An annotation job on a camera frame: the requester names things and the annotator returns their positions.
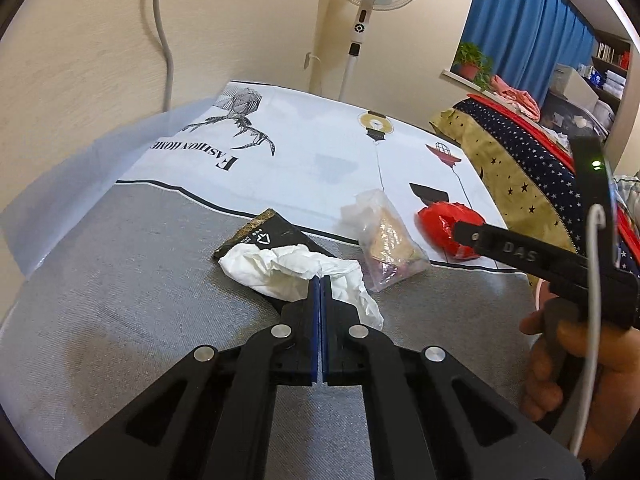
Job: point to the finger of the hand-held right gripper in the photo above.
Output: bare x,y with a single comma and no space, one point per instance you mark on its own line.
500,245

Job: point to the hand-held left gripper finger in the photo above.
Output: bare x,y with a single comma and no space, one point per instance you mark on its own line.
314,330
325,330

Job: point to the red plastic wrapper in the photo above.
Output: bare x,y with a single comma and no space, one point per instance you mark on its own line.
440,225

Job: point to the white paper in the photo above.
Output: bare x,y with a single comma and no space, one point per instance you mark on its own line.
270,270

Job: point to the person's right hand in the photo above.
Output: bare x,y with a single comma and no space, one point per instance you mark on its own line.
615,375

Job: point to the star-patterned blanket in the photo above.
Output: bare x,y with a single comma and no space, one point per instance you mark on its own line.
515,160

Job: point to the white patterned cloth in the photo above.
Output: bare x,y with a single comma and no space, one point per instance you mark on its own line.
629,190

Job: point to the clear plastic snack bag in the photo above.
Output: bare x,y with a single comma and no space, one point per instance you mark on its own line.
390,245

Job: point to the black gold-patterned packet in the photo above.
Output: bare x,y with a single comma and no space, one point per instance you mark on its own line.
260,235

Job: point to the pink cloth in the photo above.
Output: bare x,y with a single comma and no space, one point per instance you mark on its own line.
517,97

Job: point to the white and grey printed cloth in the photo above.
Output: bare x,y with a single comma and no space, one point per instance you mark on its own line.
150,285

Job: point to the white cardboard box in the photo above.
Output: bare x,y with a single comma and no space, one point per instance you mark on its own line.
575,82

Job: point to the potted green plant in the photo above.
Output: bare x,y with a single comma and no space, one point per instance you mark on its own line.
470,67

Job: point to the dark bookshelf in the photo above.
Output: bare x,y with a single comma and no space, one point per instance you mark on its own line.
612,65

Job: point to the blue curtain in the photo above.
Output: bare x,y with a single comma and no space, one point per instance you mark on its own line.
525,25

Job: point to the translucent plastic sheet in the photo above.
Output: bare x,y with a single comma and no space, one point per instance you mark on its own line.
65,175

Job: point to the white wall socket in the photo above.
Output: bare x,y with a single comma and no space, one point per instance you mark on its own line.
310,60

